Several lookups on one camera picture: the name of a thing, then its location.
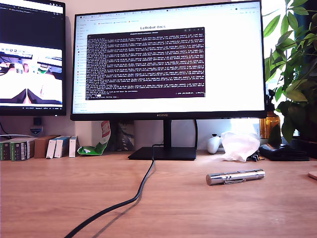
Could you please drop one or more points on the small black cube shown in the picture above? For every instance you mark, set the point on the small black cube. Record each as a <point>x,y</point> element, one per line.
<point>37,121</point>

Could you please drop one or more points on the dark printed box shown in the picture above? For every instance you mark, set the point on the dark printed box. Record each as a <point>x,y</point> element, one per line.
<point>125,136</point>

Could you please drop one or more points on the black plant pot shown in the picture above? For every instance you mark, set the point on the black plant pot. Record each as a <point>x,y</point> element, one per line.
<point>303,148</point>

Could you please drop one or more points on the black monitor with dark screen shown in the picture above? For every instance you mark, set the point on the black monitor with dark screen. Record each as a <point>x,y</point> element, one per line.
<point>32,29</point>

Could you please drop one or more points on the small white blue box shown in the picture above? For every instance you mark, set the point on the small white blue box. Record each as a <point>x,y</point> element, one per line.
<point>50,148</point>
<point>59,148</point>
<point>72,147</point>

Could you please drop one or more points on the green snack bag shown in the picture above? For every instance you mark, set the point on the green snack bag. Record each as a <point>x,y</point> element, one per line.
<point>96,148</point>

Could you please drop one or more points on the amber glass pump bottle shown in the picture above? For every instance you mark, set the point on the amber glass pump bottle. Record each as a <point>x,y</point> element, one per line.
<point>268,124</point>

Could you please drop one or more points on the blue shield sticker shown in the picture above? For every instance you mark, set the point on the blue shield sticker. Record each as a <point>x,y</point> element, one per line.
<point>36,130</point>

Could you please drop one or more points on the green printed box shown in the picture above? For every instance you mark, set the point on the green printed box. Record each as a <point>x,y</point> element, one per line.
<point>19,150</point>
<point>4,151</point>

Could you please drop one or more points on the green leafy plant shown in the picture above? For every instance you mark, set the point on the green leafy plant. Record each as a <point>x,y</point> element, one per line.
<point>297,74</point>

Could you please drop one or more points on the metallic silver laser pointer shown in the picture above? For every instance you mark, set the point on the metallic silver laser pointer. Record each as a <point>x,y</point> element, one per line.
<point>235,176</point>

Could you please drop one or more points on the large black Huawei monitor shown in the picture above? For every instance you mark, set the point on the large black Huawei monitor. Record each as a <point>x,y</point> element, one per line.
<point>230,74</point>

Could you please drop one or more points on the white crumpled plastic bag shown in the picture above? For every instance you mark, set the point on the white crumpled plastic bag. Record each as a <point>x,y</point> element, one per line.
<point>239,146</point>

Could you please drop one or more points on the black leather wallet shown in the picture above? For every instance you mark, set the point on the black leather wallet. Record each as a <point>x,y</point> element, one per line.
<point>282,152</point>

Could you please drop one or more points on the brown cardboard box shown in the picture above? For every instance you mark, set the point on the brown cardboard box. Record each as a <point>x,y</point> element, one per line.
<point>40,146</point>

